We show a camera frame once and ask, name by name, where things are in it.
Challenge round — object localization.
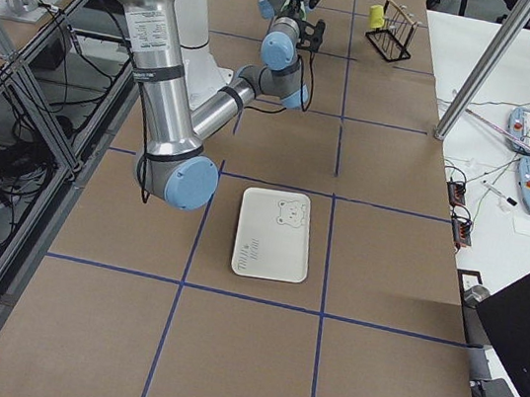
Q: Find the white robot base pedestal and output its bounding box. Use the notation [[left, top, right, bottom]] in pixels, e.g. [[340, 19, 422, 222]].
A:
[[175, 0, 234, 111]]

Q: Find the aluminium frame post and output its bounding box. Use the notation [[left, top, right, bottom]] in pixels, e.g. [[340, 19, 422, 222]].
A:
[[434, 0, 530, 141]]

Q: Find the white bear print tray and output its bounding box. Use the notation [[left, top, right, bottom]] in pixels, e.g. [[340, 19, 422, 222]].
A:
[[231, 187, 311, 283]]

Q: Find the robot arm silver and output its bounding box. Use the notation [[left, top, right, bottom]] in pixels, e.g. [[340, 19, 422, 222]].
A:
[[116, 0, 218, 210], [190, 0, 326, 140]]

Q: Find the black wire cup rack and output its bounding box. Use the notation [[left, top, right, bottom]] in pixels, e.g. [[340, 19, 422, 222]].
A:
[[365, 0, 419, 63]]

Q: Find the yellow cup on rack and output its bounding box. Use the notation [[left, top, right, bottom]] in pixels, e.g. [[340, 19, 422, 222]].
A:
[[367, 4, 385, 31]]

